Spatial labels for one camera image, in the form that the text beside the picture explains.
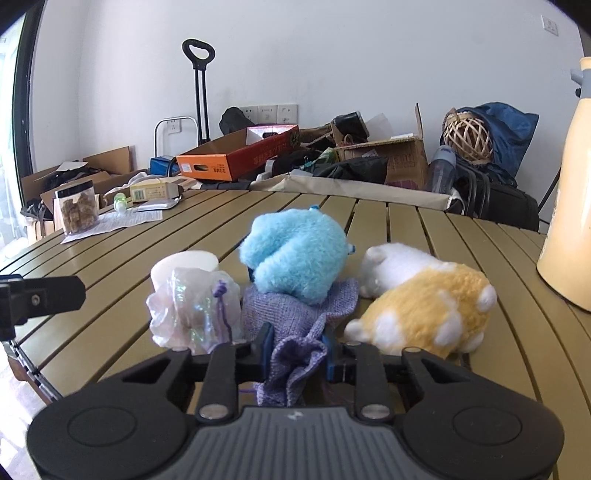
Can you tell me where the worn cardboard box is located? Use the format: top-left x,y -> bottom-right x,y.
332,102 -> 430,190

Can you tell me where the white packet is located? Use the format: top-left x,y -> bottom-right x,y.
131,198 -> 181,212

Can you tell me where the white and orange plush toy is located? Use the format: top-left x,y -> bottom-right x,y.
344,243 -> 498,360

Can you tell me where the tan folding table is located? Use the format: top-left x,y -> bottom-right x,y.
0,187 -> 591,480

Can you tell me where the open cardboard box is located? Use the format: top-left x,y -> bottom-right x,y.
21,146 -> 148,232

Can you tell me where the iridescent plastic bag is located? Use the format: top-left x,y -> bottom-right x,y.
147,270 -> 243,356

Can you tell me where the small beige box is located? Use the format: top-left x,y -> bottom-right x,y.
129,179 -> 182,202

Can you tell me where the wicker ball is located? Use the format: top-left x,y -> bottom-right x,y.
442,108 -> 496,163

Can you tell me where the cream thermos jug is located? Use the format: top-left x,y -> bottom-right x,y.
536,58 -> 591,315

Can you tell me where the white metal frame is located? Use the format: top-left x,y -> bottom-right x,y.
153,115 -> 201,160

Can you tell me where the black door frame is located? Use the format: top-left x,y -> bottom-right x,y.
14,0 -> 47,195

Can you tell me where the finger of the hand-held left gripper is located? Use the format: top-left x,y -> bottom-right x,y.
22,275 -> 88,320

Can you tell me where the black luggage bag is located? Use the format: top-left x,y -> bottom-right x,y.
455,161 -> 541,232

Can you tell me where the clear snack jar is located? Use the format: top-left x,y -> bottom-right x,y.
53,181 -> 100,236

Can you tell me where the blue bag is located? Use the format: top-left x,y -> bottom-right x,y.
438,102 -> 540,185

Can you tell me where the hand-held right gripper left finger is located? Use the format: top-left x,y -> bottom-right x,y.
121,323 -> 275,424

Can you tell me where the beige wagon fabric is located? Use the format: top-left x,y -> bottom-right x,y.
249,173 -> 455,213

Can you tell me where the grey water bottle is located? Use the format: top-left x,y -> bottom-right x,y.
425,145 -> 458,195

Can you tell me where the white round sponge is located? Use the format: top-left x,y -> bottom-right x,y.
151,251 -> 220,303

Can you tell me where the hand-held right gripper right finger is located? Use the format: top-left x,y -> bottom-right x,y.
323,335 -> 465,424

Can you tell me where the blue plush toy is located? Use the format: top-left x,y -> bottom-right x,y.
238,208 -> 356,305

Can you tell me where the black trolley handle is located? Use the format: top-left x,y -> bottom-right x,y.
181,39 -> 215,144

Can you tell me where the purple knit cloth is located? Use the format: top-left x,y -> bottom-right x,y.
241,278 -> 360,407

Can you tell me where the white paper sheet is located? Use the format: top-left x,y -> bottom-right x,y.
61,208 -> 163,244

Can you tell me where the orange cardboard box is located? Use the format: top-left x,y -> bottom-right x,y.
176,124 -> 300,182

